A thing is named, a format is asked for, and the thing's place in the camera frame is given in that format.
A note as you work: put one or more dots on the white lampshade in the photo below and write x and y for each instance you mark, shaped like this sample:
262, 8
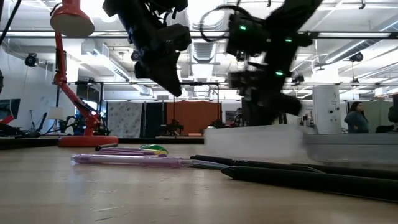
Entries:
56, 113

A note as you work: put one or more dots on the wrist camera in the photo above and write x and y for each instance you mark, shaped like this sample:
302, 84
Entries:
178, 37
247, 34

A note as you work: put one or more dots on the green pen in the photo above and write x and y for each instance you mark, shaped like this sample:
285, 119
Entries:
153, 147

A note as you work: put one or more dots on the purple mechanical pencil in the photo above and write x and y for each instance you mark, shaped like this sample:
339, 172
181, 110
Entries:
130, 160

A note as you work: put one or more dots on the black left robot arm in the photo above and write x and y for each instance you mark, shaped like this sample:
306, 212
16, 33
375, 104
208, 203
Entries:
140, 6

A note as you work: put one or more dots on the person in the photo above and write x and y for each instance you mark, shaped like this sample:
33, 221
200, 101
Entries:
238, 117
356, 119

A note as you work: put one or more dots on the white cabinet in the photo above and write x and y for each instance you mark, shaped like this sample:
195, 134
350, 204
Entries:
326, 109

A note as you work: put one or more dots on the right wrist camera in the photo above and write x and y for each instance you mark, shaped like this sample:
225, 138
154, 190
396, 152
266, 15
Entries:
247, 34

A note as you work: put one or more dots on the grey patterned curtain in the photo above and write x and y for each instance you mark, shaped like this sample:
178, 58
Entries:
124, 119

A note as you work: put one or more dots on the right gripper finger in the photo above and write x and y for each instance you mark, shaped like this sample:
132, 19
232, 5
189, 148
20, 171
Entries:
255, 113
286, 104

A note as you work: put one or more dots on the yellow pen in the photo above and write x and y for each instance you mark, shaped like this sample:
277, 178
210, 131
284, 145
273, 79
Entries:
161, 152

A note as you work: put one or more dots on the purple scissors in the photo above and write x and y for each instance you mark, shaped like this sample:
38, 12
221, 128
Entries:
124, 151

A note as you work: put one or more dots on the black ceiling camera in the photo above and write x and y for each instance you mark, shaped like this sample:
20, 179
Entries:
356, 57
31, 59

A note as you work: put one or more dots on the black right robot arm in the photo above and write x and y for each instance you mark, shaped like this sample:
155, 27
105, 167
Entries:
292, 18

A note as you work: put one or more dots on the black pen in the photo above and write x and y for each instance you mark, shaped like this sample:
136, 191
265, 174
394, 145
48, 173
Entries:
357, 172
248, 162
311, 182

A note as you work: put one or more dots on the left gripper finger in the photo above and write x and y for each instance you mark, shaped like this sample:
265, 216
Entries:
164, 77

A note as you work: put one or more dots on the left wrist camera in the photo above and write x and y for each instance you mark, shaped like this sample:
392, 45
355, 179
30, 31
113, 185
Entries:
178, 37

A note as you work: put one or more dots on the clear plastic box lid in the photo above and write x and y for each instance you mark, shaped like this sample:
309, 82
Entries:
354, 149

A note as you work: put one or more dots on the clear plastic supply box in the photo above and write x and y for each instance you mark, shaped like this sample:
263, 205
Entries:
253, 141

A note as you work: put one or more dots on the black aluminium table frame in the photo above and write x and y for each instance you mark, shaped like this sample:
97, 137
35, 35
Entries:
161, 140

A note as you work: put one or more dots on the black monitor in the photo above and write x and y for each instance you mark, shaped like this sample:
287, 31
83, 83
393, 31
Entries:
9, 109

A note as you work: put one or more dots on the orange curtain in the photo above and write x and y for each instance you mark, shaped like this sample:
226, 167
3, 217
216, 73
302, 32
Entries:
192, 116

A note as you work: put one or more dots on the red desk lamp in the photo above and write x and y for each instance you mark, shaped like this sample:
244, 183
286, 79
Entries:
90, 140

